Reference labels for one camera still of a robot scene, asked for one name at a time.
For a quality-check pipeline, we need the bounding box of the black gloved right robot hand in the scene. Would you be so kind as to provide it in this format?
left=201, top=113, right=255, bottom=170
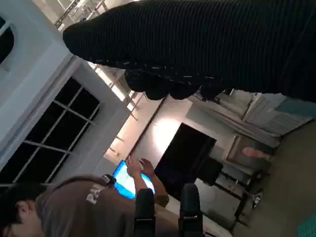
left=62, top=0, right=316, bottom=101

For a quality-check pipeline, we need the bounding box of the green cutting mat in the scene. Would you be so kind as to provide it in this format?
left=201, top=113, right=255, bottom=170
left=295, top=211, right=316, bottom=237

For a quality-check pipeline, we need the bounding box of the large black panel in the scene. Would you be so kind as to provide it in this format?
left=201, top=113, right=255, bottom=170
left=154, top=122, right=224, bottom=198

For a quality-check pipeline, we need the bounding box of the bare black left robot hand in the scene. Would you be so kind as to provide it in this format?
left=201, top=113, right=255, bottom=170
left=134, top=184, right=203, bottom=237

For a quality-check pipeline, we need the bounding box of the large dark paned window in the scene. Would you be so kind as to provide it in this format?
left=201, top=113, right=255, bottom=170
left=0, top=77, right=101, bottom=185

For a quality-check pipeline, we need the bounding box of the monitor with blue screen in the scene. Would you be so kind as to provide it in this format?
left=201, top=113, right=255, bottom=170
left=112, top=159, right=156, bottom=199

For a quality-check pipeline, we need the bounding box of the person's hand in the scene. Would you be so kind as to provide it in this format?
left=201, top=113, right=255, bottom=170
left=139, top=158, right=156, bottom=178
left=126, top=157, right=141, bottom=178

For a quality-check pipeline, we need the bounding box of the person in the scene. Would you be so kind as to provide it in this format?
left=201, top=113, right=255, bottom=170
left=0, top=157, right=171, bottom=237

